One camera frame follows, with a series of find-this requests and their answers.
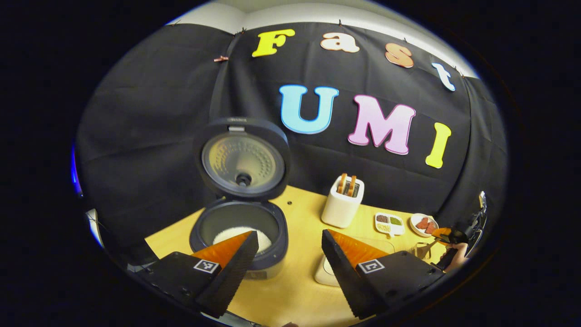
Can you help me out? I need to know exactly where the white toaster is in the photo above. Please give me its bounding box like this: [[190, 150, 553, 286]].
[[321, 175, 365, 228]]

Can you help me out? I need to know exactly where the white rice heap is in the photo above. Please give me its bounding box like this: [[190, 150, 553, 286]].
[[212, 226, 272, 253]]

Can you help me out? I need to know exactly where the white divided bean dish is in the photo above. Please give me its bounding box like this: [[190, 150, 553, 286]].
[[374, 212, 405, 238]]

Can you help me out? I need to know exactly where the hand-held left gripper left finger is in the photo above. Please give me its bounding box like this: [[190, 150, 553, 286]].
[[136, 231, 260, 318]]

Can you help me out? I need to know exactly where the round white plate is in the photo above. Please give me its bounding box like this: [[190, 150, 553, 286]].
[[409, 213, 439, 238]]

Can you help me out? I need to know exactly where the black backdrop cloth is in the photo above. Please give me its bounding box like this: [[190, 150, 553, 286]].
[[75, 22, 508, 256]]

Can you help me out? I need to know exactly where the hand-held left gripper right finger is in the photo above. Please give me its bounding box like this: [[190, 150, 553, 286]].
[[321, 229, 449, 320]]

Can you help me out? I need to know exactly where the dark metal stand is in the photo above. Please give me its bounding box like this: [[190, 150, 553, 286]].
[[468, 191, 489, 255]]

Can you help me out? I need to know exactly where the dark grey rice cooker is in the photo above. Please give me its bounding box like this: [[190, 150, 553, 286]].
[[189, 117, 291, 280]]

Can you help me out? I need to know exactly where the metal wire chopstick holder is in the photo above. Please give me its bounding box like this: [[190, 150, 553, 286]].
[[411, 242, 434, 261]]

